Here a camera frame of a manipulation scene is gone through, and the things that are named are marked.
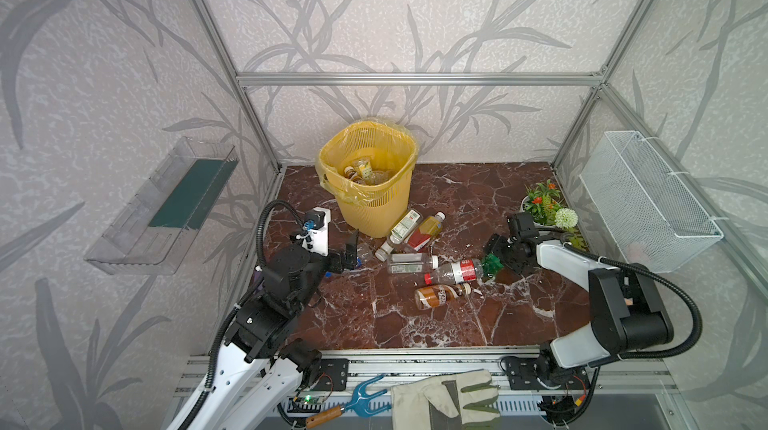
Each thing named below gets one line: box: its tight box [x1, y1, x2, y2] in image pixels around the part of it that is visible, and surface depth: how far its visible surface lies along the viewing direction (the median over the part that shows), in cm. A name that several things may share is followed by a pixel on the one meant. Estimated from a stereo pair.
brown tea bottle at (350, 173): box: [344, 166, 360, 184], surface depth 97 cm
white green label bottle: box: [375, 208, 424, 262], surface depth 98 cm
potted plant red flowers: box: [520, 180, 587, 250], surface depth 90 cm
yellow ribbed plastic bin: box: [316, 120, 417, 238], surface depth 93 cm
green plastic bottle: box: [482, 253, 504, 278], surface depth 91 cm
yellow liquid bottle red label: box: [407, 211, 446, 251], surface depth 98 cm
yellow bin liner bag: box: [316, 120, 419, 206], surface depth 91 cm
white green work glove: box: [391, 369, 501, 430], surface depth 71 cm
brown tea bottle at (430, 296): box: [414, 282, 472, 310], surface depth 84 cm
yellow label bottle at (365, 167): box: [355, 157, 373, 180], surface depth 99 cm
